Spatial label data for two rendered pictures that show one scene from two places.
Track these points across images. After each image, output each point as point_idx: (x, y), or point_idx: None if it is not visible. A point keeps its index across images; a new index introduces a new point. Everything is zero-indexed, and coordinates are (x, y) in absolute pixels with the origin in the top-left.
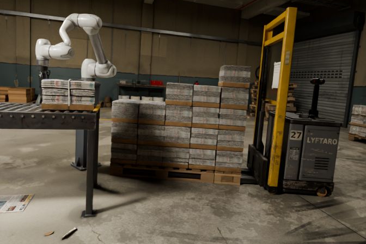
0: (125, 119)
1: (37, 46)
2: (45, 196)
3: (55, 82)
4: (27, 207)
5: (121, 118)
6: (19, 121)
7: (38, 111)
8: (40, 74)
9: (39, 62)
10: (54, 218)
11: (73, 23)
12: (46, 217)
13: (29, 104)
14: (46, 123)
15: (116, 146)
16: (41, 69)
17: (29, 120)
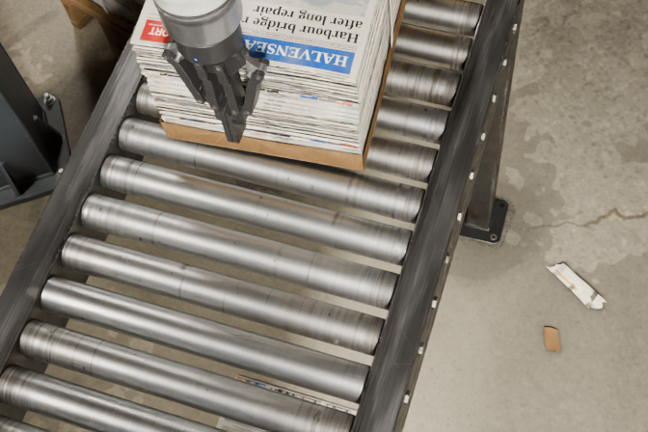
0: None
1: None
2: (278, 338)
3: (374, 21)
4: (341, 399)
5: None
6: (443, 280)
7: (434, 186)
8: (256, 65)
9: (232, 22)
10: (463, 320)
11: None
12: (441, 343)
13: (70, 228)
14: (472, 183)
15: None
16: (239, 39)
17: (453, 241)
